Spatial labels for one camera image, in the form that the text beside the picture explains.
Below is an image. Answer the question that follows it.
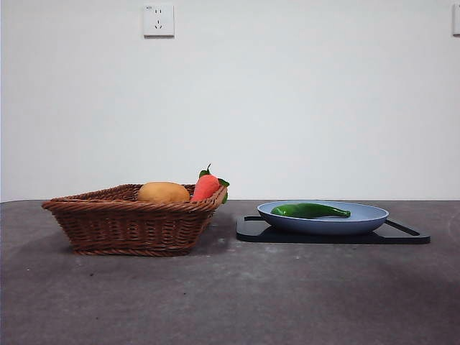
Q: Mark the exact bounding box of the green pepper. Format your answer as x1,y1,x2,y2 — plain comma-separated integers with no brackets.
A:
270,203,351,219

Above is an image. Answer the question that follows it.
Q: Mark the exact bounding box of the blue round plate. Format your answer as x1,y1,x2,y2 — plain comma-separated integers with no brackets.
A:
257,199,390,236

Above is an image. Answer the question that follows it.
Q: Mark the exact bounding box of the orange carrot with green leaves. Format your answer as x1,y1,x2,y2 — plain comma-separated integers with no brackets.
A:
190,163,230,205

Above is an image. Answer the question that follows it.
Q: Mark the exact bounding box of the yellow-brown potato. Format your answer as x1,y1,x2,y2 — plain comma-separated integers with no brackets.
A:
137,181,190,203

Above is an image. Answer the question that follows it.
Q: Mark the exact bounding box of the black rectangular tray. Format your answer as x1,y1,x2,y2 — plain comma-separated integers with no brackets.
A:
235,214,431,245

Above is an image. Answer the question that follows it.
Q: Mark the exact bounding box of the brown wicker basket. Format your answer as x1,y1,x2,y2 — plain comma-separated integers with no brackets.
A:
41,183,229,257

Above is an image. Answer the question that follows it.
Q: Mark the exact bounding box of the white wall socket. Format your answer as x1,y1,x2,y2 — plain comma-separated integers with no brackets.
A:
143,3,175,38

